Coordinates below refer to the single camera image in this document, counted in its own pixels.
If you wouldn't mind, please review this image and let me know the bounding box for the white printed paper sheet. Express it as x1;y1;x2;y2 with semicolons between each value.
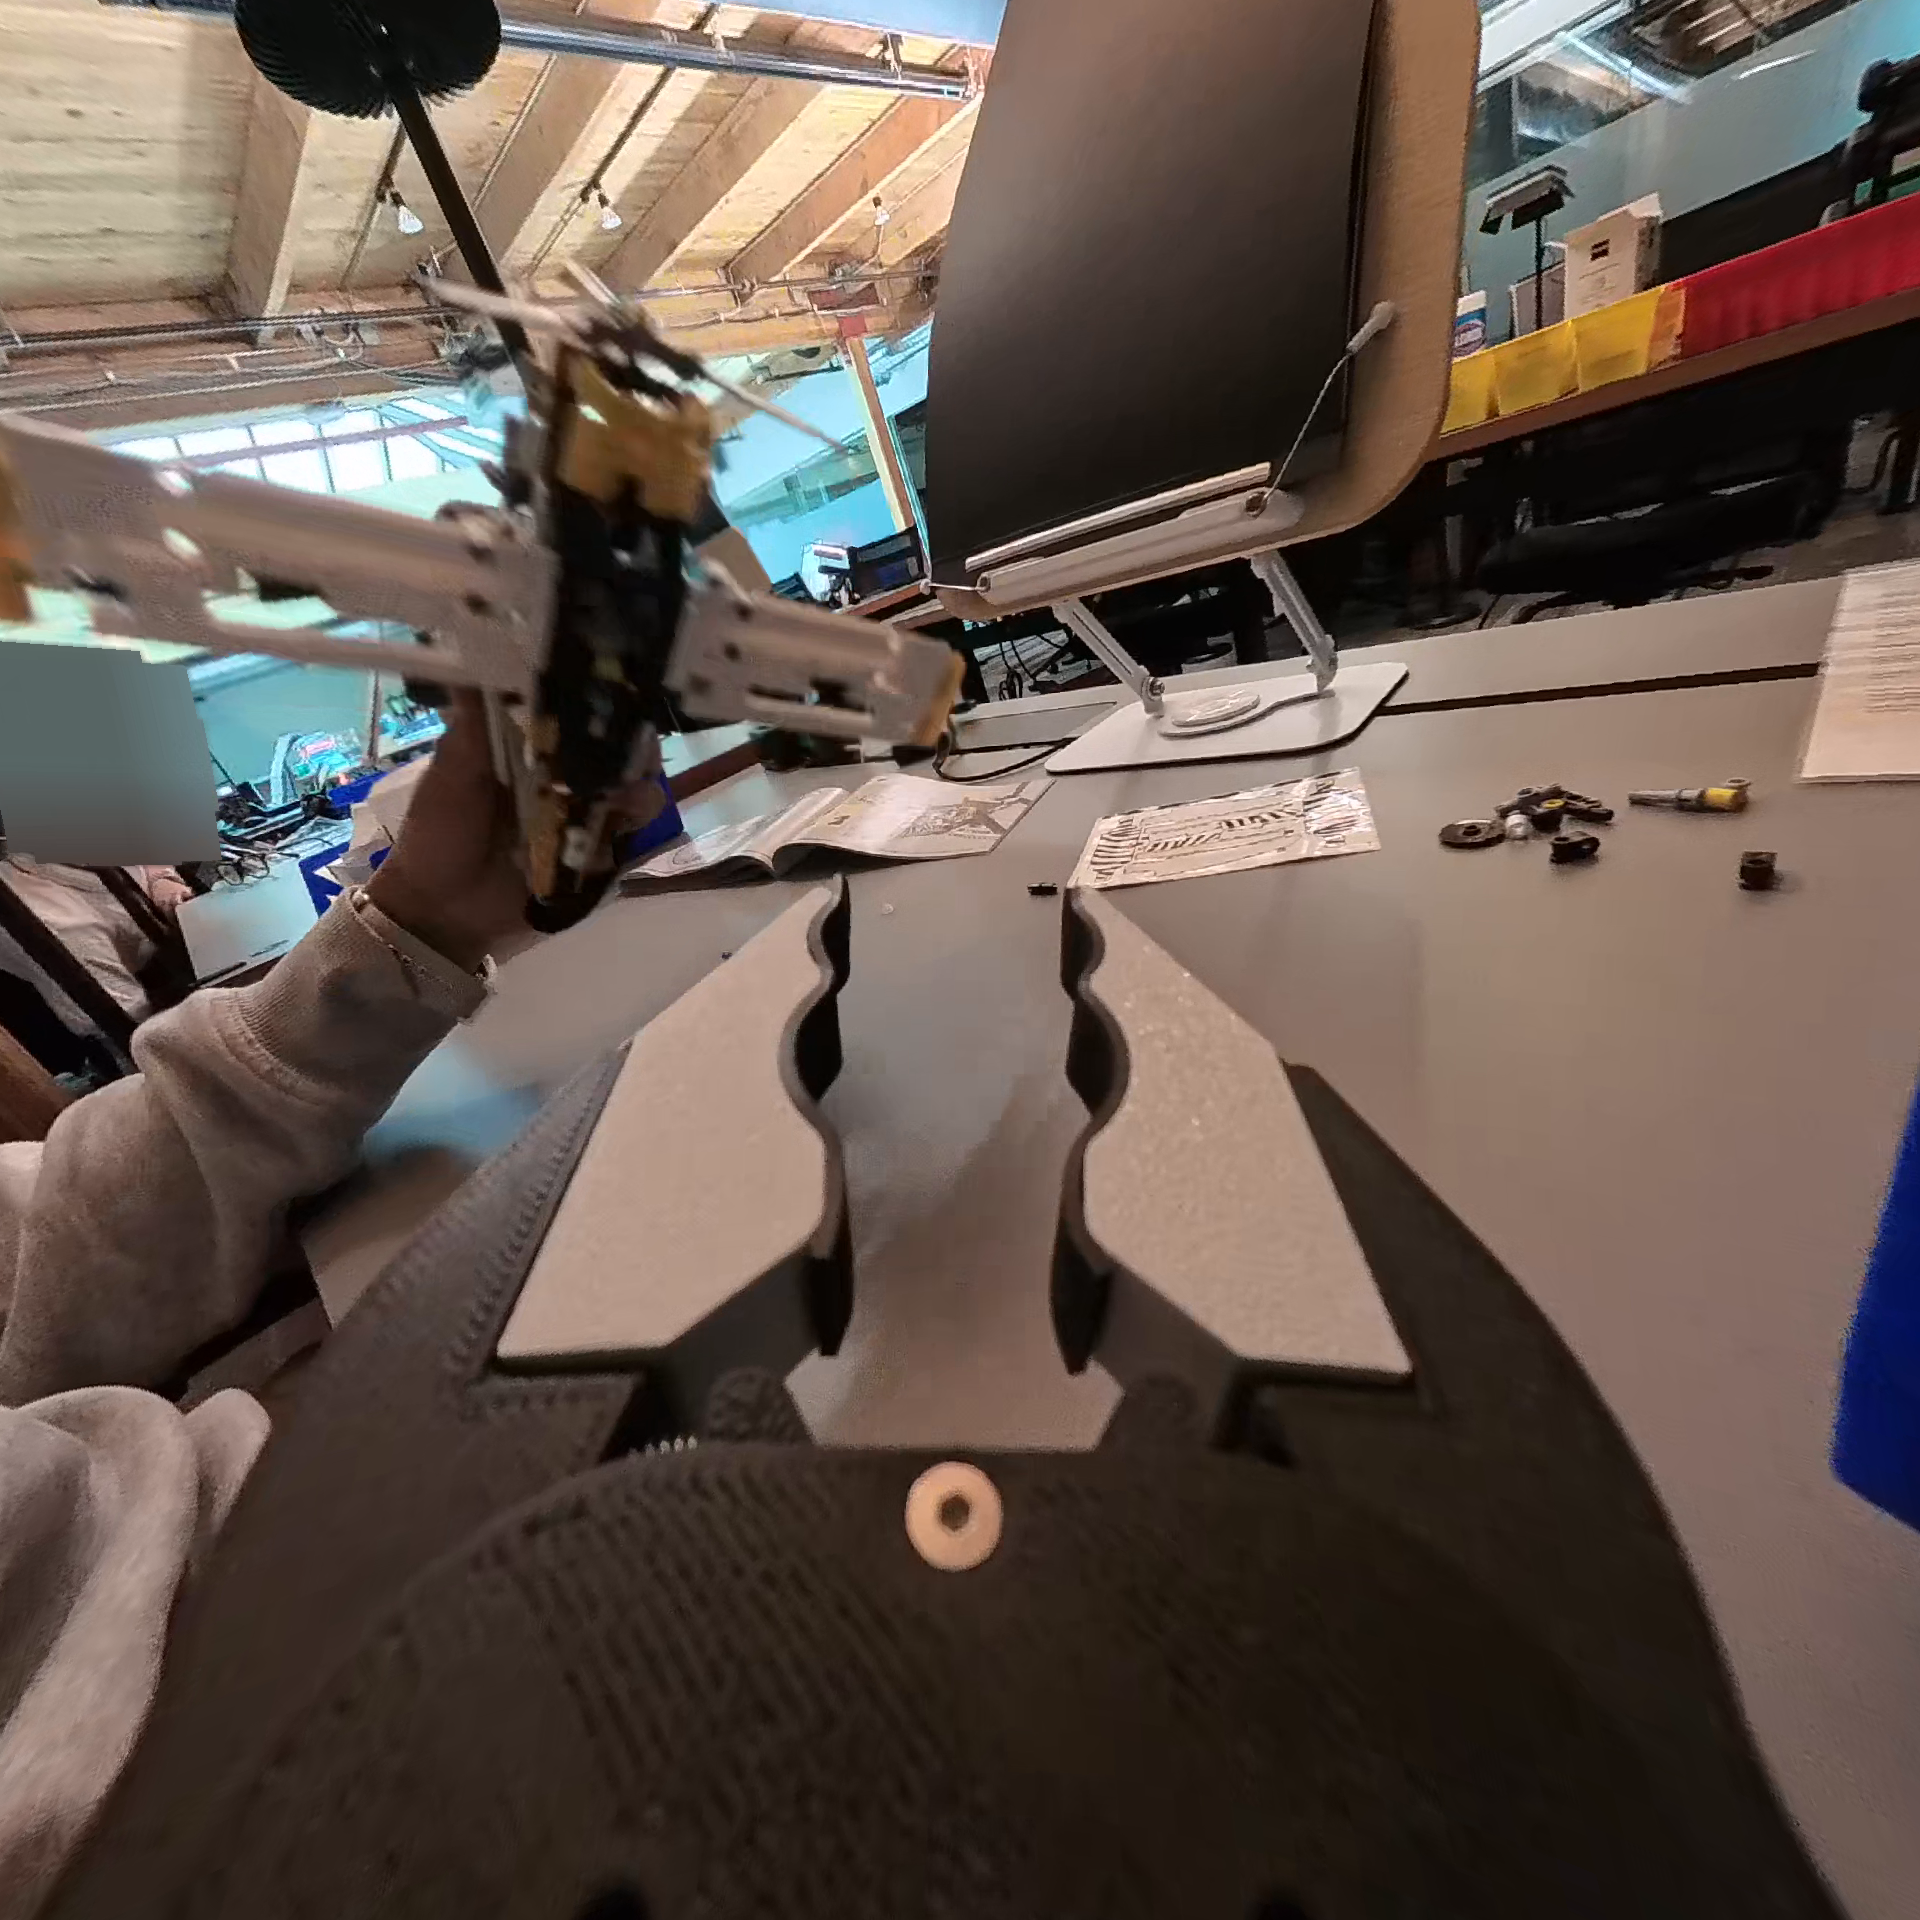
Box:
1797;562;1920;783

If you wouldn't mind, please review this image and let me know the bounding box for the person's left forearm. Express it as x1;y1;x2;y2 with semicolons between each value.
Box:
0;886;497;1412

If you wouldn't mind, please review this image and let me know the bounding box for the lego sticker sheet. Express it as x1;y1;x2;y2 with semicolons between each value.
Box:
1069;766;1381;891

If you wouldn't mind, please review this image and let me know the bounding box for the lego instruction booklet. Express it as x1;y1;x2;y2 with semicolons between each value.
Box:
621;774;1059;902

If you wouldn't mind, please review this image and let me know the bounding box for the person's left hand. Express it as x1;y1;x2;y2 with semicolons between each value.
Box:
364;700;603;978

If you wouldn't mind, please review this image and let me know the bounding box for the blue plastic bin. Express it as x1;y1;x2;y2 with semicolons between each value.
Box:
1831;1081;1920;1536
294;782;680;919

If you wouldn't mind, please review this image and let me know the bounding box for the zebra striped lego helicopter model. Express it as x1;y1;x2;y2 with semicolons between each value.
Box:
0;265;972;936

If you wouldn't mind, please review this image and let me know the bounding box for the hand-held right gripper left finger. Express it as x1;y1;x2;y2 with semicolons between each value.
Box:
493;876;855;1373

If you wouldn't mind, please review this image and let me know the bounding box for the black metal pole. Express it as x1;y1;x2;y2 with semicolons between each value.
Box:
233;0;544;385

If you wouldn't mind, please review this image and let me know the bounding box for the black lego connector piece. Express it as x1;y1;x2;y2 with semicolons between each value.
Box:
1438;782;1619;851

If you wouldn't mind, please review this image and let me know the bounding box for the yellow plastic bin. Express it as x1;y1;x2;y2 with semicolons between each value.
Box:
1568;285;1666;395
1441;316;1579;434

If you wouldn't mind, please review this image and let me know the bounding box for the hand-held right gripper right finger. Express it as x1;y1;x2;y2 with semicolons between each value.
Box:
1055;886;1415;1431

